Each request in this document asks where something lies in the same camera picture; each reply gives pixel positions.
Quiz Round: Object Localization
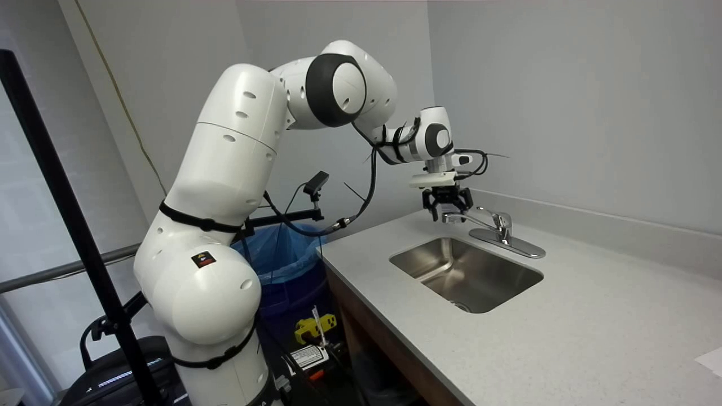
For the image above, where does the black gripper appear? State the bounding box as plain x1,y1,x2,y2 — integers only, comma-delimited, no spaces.
420,183,477,226

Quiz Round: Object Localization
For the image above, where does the chrome faucet spout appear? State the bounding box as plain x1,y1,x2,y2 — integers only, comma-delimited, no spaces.
441,209,504,233

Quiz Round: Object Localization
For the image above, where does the grey counter backsplash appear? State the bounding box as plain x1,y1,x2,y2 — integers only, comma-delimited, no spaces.
471,187,722,282

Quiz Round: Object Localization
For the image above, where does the black camera on mount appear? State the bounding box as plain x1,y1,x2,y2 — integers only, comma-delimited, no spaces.
247,169,334,230

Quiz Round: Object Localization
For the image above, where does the stainless steel sink basin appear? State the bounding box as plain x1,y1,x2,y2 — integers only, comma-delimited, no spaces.
389,234,545,316

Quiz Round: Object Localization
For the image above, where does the black tripod pole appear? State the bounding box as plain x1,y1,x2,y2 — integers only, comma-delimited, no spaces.
0,46,164,406

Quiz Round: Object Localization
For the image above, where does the chrome faucet handle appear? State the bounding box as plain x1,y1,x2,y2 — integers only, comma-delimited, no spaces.
491,209,516,236

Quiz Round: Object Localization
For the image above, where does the black hard case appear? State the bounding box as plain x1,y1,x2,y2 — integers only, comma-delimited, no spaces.
59,333,189,406

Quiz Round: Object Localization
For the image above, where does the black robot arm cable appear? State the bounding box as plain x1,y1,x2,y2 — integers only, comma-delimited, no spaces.
260,119,420,239

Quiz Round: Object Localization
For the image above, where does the blue recycling bin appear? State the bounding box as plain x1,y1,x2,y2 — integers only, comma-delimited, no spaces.
232,222,345,381

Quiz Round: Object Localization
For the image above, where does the blue plastic bin liner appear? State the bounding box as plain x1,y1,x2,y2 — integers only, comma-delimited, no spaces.
232,221,331,286

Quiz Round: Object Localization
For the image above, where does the grey window frame rail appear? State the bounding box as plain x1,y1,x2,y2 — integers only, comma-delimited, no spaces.
0,243,143,296

